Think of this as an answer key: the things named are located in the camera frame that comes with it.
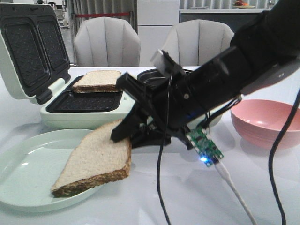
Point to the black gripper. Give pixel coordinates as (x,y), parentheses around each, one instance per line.
(215,82)

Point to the bread slice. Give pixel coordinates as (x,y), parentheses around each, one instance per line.
(97,160)
(97,81)

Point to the pink bowl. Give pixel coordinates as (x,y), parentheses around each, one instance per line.
(259,121)

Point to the green breakfast maker lid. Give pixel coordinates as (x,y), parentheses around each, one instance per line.
(33,55)

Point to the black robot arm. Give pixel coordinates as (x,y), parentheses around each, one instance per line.
(261,53)

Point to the green breakfast maker base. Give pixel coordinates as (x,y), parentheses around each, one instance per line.
(67,109)

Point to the black round frying pan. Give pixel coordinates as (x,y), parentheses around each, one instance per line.
(155,80)

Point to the green circuit board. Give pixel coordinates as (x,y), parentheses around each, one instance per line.
(208,152)

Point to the left beige chair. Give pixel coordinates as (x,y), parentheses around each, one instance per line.
(107,42)

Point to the beige chair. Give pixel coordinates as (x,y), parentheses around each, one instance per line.
(195,42)
(107,42)

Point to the right beige chair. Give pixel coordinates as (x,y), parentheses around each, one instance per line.
(195,42)

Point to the white cabinet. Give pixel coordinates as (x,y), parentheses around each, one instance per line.
(155,18)

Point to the red barrier belt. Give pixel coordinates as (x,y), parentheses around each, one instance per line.
(102,15)

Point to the light green plate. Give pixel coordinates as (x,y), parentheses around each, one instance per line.
(29,169)

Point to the dark sideboard counter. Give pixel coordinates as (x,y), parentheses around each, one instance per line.
(234,18)

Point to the fruit plate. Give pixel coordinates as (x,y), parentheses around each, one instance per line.
(240,4)

